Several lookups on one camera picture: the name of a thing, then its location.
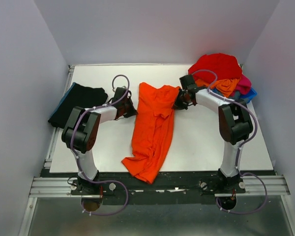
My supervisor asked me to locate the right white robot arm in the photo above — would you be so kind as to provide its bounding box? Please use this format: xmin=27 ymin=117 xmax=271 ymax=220
xmin=173 ymin=75 xmax=253 ymax=193

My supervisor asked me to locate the blue plastic bin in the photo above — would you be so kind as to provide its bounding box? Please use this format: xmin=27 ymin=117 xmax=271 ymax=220
xmin=239 ymin=87 xmax=258 ymax=104

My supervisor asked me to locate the magenta t shirt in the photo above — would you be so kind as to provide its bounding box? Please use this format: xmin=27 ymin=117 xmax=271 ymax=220
xmin=235 ymin=74 xmax=252 ymax=95

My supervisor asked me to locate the aluminium extrusion left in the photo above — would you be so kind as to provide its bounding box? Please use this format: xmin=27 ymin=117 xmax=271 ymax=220
xmin=29 ymin=177 xmax=71 ymax=198

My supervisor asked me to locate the aluminium extrusion right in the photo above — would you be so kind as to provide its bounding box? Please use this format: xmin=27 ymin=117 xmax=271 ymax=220
xmin=209 ymin=176 xmax=291 ymax=197

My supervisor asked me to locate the red t shirt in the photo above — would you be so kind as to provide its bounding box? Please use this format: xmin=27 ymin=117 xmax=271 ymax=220
xmin=188 ymin=53 xmax=242 ymax=84

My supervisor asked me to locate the blue folded t shirt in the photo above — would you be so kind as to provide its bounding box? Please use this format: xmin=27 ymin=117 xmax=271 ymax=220
xmin=50 ymin=82 xmax=76 ymax=118

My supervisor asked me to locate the black t shirt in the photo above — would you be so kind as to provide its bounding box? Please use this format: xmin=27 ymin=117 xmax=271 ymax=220
xmin=48 ymin=83 xmax=108 ymax=128

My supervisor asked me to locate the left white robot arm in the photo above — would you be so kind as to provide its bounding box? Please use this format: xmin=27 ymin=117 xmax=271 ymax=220
xmin=61 ymin=87 xmax=138 ymax=194

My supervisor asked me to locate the aluminium extrusion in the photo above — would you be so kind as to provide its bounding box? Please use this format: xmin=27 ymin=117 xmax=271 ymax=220
xmin=209 ymin=176 xmax=291 ymax=197
xmin=29 ymin=177 xmax=71 ymax=198

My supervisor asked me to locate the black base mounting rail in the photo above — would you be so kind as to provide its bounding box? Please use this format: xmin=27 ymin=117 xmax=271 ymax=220
xmin=40 ymin=169 xmax=276 ymax=206

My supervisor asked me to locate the grey t shirt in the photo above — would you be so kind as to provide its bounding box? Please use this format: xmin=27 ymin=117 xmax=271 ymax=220
xmin=213 ymin=89 xmax=241 ymax=101

